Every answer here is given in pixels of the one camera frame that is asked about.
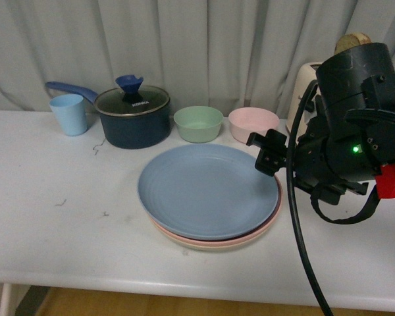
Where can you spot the blue plastic plate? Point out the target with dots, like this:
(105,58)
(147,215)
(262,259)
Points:
(207,192)

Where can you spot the beige plastic plate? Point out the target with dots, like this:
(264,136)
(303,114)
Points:
(224,245)

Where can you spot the glass pot lid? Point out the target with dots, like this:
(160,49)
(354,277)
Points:
(131,98)

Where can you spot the cream white toaster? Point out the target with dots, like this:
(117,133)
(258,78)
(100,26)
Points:
(306,74)

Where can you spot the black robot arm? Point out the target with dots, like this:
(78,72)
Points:
(351,139)

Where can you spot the white table leg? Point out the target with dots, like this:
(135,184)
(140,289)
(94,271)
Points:
(6,303)

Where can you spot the green plastic bowl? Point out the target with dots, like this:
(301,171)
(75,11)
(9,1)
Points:
(198,124)

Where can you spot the dark blue saucepan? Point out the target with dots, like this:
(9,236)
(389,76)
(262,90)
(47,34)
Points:
(126,132)

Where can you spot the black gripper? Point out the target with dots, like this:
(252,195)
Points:
(308,159)

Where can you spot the grey curtain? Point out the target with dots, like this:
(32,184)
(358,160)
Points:
(224,54)

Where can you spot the pink plastic bowl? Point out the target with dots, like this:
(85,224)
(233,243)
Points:
(244,121)

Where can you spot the slice of bread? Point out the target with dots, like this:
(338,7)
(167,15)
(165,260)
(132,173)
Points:
(349,41)

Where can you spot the light blue plastic cup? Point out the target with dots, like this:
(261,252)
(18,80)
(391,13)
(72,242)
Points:
(69,110)

